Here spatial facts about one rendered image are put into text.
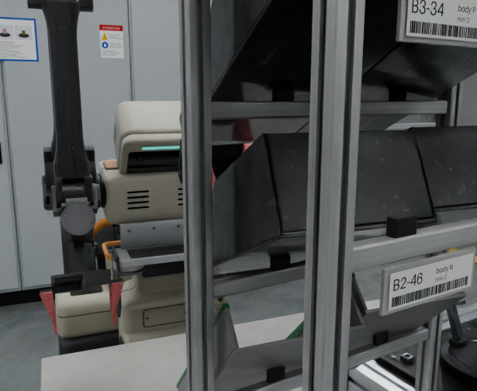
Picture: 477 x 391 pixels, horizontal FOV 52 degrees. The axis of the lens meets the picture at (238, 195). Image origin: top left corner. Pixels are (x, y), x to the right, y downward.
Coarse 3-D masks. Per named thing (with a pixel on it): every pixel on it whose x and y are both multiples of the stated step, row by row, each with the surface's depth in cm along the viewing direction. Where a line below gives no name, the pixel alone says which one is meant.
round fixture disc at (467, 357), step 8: (448, 344) 82; (472, 344) 82; (440, 352) 80; (448, 352) 79; (456, 352) 79; (464, 352) 79; (472, 352) 79; (440, 360) 79; (448, 360) 77; (456, 360) 77; (464, 360) 77; (472, 360) 77; (448, 368) 76; (456, 368) 75; (464, 368) 75; (472, 368) 75; (456, 376) 75; (464, 376) 74; (472, 376) 73; (464, 384) 74; (472, 384) 73
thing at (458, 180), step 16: (416, 128) 41; (432, 128) 42; (448, 128) 42; (464, 128) 43; (432, 144) 41; (448, 144) 42; (464, 144) 42; (432, 160) 41; (448, 160) 41; (464, 160) 42; (432, 176) 40; (448, 176) 41; (464, 176) 42; (432, 192) 40; (448, 192) 41; (464, 192) 41; (448, 208) 40; (464, 208) 41; (432, 224) 50
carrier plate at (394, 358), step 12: (468, 324) 94; (444, 336) 89; (468, 336) 89; (408, 348) 85; (384, 360) 81; (396, 360) 81; (396, 372) 79; (408, 372) 77; (444, 372) 77; (444, 384) 74; (456, 384) 74
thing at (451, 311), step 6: (462, 300) 81; (450, 306) 82; (456, 306) 83; (450, 312) 82; (456, 312) 82; (450, 318) 82; (456, 318) 82; (450, 324) 82; (456, 324) 82; (456, 330) 81; (456, 336) 82; (462, 336) 82
